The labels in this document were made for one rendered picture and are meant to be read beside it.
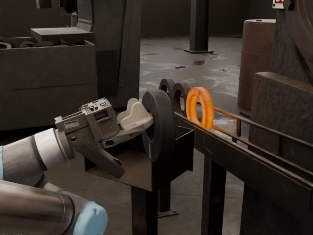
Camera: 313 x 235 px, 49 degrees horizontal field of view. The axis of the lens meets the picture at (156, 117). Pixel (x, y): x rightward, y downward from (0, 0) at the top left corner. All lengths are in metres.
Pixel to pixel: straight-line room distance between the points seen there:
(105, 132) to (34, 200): 0.20
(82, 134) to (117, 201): 1.35
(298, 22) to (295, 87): 0.32
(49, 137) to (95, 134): 0.09
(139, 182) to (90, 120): 0.35
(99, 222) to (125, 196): 1.41
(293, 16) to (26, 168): 0.56
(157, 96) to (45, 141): 0.23
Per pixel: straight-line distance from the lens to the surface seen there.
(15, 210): 0.56
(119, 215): 1.92
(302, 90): 0.95
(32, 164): 0.70
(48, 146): 0.69
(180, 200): 2.03
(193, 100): 1.37
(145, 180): 0.98
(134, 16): 3.46
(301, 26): 0.66
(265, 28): 3.48
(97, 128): 0.68
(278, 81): 1.02
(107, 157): 0.73
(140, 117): 0.71
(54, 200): 0.62
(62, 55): 2.82
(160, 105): 0.68
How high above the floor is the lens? 1.09
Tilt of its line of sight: 19 degrees down
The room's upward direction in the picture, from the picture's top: straight up
